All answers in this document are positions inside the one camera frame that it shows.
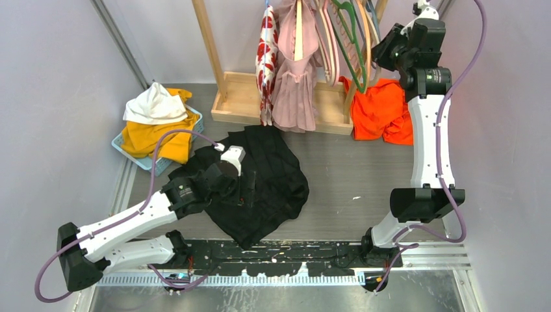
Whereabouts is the black garment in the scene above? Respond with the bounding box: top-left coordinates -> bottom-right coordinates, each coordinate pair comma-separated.
168,125 -> 309,250

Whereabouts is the pink pleated skirt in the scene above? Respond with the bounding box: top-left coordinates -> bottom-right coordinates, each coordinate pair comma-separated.
272,1 -> 320,133

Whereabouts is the beige plastic hanger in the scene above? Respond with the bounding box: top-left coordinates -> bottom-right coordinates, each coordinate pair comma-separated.
294,0 -> 303,61

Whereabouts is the red poppy print garment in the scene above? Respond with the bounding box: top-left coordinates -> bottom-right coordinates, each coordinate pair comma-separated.
255,14 -> 279,126

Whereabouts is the light blue hanger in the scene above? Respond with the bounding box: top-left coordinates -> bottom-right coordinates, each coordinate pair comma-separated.
263,0 -> 275,29

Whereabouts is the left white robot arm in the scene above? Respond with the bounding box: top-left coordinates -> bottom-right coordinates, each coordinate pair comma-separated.
57,161 -> 258,292

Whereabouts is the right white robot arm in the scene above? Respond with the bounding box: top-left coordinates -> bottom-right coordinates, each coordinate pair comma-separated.
360,17 -> 465,267

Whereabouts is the teal hanger on rack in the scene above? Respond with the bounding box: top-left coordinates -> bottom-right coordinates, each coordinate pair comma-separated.
366,0 -> 381,40

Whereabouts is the cream hanger on rack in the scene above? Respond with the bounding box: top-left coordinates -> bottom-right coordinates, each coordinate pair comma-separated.
366,9 -> 382,87

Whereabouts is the peach hanger on rack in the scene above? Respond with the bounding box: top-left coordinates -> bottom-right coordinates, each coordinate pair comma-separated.
355,0 -> 372,86

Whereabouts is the wooden hanger rack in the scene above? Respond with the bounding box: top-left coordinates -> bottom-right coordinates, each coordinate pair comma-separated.
192,1 -> 355,135

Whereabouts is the pink hanger on rack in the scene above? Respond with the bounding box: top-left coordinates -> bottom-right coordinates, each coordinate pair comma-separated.
314,0 -> 340,86

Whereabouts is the orange garment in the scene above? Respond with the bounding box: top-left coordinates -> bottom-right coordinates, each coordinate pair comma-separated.
350,78 -> 414,146

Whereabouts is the yellow garment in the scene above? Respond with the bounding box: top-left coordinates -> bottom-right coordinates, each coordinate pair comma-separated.
116,105 -> 201,165

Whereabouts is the white garment in basket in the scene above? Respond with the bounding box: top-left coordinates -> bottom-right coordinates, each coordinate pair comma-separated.
123,82 -> 188,125

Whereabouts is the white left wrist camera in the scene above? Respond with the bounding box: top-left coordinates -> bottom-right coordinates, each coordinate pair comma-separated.
214,143 -> 246,176

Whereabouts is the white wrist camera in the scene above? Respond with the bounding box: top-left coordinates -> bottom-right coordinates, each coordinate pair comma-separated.
214,143 -> 246,176
400,0 -> 440,36

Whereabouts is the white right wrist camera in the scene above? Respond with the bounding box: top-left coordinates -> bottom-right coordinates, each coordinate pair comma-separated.
400,0 -> 440,36

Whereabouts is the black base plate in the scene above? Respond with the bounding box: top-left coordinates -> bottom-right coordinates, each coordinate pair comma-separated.
155,239 -> 403,277

